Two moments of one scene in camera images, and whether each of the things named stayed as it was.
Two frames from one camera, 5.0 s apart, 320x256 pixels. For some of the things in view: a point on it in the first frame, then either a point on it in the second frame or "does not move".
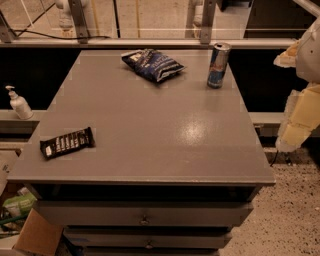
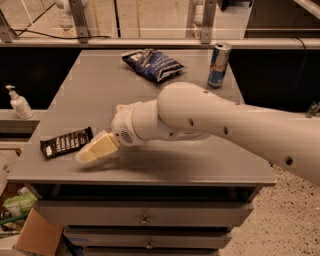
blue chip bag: x=151 y=64 does not move
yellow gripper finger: x=288 y=58 to x=121 y=125
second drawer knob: x=149 y=246 does not move
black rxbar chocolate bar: x=66 y=143 does not move
